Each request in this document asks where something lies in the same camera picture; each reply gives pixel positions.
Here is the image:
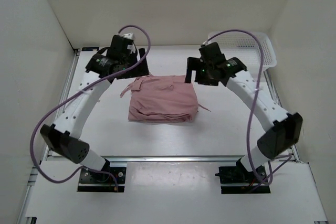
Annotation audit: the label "white plastic basket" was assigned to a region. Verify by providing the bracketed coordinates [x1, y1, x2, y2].
[208, 31, 277, 75]

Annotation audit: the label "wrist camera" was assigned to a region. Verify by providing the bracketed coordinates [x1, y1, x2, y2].
[199, 42, 226, 65]
[108, 33, 136, 58]

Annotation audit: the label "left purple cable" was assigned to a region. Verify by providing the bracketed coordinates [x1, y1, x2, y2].
[30, 24, 151, 189]

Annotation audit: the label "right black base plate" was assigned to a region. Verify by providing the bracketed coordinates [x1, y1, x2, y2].
[215, 166, 271, 195]

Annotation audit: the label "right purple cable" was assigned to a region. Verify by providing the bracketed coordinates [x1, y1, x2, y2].
[202, 29, 292, 190]

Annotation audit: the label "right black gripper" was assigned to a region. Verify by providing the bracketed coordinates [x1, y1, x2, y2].
[185, 57, 219, 87]

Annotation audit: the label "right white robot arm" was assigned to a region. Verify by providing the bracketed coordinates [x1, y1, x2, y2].
[185, 57, 303, 182]

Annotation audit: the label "purple cable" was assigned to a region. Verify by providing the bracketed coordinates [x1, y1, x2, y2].
[202, 29, 292, 190]
[30, 24, 151, 189]

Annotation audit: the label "aluminium rail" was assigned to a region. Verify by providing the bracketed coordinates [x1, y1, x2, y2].
[48, 155, 300, 164]

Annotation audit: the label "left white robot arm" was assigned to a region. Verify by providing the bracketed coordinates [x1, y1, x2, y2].
[40, 46, 149, 182]

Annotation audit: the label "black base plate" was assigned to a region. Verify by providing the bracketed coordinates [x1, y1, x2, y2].
[77, 165, 127, 193]
[215, 166, 271, 195]

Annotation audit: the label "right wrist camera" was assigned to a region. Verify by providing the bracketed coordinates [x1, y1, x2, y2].
[199, 42, 226, 65]

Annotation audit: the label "pink trousers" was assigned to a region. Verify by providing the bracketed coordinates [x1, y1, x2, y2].
[120, 74, 209, 123]

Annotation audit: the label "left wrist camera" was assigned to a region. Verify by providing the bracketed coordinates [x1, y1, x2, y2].
[108, 33, 136, 58]

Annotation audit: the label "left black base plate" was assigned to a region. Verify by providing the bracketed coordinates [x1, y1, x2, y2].
[77, 165, 127, 193]

